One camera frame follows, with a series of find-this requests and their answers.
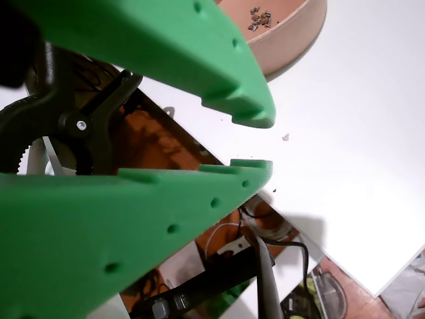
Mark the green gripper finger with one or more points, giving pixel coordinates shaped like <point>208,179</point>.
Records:
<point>83,232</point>
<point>149,40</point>

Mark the black spring clamp orange tips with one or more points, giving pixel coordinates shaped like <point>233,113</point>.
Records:
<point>99,109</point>

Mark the small crumbs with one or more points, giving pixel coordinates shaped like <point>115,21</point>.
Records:
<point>262,18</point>

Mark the brown paper bowl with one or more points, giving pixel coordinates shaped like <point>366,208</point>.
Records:
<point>289,43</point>

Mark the small white plug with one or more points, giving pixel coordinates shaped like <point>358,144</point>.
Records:
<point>232,247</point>

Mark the tiny white scrap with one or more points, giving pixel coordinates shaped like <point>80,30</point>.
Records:
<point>285,137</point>

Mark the dark grey rod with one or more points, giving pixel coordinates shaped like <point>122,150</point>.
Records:
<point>269,285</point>

